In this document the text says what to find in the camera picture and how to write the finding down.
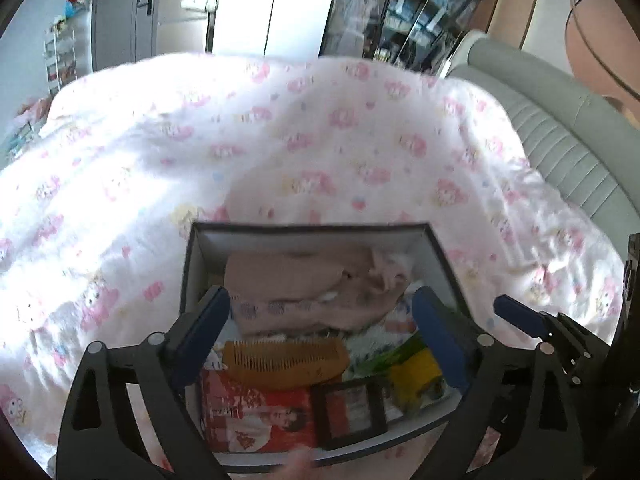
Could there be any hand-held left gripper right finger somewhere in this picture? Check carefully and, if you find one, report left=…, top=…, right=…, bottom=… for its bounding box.
left=412, top=286, right=586, bottom=480

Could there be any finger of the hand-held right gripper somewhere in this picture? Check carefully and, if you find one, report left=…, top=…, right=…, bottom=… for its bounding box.
left=492, top=295, right=624, bottom=392

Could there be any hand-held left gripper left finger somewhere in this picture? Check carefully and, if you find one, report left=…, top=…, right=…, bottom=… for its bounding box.
left=57, top=285, right=232, bottom=480

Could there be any yellow packet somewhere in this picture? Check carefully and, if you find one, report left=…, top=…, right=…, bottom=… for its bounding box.
left=389, top=349, right=445, bottom=412

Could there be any green packet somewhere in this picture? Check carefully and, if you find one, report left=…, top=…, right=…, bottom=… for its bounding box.
left=369, top=334, right=427, bottom=373

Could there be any brown wooden comb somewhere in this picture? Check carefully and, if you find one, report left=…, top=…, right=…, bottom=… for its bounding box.
left=221, top=336, right=352, bottom=392

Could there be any red printed packet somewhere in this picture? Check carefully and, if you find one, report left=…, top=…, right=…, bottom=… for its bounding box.
left=199, top=369, right=322, bottom=455

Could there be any pink cloth bag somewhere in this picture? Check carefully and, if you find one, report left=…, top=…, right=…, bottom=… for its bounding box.
left=224, top=246, right=417, bottom=338

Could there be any small black frame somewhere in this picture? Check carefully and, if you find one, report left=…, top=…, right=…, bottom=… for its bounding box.
left=310, top=376, right=389, bottom=452

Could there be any black storage box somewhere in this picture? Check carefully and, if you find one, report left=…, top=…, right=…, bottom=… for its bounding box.
left=179, top=221, right=473, bottom=472

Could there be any pink cartoon printed blanket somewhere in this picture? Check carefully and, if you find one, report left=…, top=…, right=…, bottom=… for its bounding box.
left=0, top=55, right=627, bottom=480

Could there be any grey padded headboard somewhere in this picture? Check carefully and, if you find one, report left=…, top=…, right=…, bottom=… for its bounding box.
left=446, top=30, right=640, bottom=233

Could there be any pile of plush toys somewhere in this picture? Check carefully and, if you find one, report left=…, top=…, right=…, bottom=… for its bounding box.
left=0, top=96, right=52, bottom=162

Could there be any dark printed board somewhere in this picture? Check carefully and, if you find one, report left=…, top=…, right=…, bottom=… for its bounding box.
left=400, top=0, right=489, bottom=74

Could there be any grey door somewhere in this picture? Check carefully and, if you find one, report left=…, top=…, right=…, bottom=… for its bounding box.
left=92, top=0, right=164, bottom=74

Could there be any white wardrobe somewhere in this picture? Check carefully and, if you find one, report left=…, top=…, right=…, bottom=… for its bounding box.
left=209, top=0, right=344, bottom=59

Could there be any black display cabinet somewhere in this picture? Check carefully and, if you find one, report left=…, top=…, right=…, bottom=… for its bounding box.
left=320, top=0, right=453, bottom=67

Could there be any white wire rack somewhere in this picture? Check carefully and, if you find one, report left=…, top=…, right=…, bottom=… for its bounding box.
left=42, top=22, right=84, bottom=97

